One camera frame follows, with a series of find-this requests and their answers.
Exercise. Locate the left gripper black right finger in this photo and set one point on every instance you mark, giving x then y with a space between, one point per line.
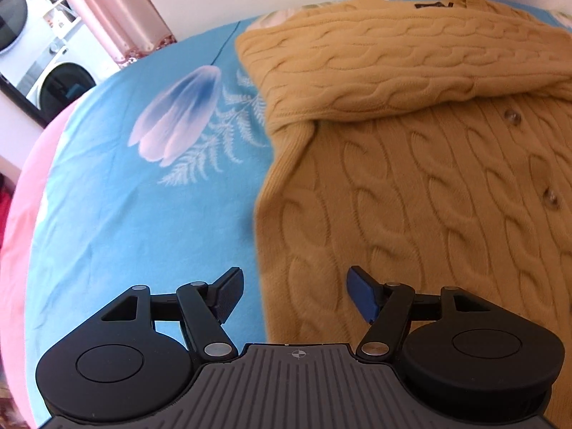
385 307

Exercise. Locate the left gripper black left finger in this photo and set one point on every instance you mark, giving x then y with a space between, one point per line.
204 308

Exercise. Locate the mustard cable-knit cardigan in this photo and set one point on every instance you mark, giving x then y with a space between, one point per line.
428 143

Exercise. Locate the blue floral bed sheet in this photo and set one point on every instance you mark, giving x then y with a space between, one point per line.
155 186

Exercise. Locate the white washing machine lower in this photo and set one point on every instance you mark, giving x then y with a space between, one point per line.
65 70

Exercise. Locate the white washing machine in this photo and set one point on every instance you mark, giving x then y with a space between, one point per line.
65 70
26 36

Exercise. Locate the pink curtain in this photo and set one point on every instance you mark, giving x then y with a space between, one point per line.
128 29

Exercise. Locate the white washing machine upper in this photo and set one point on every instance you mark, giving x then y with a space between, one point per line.
26 36

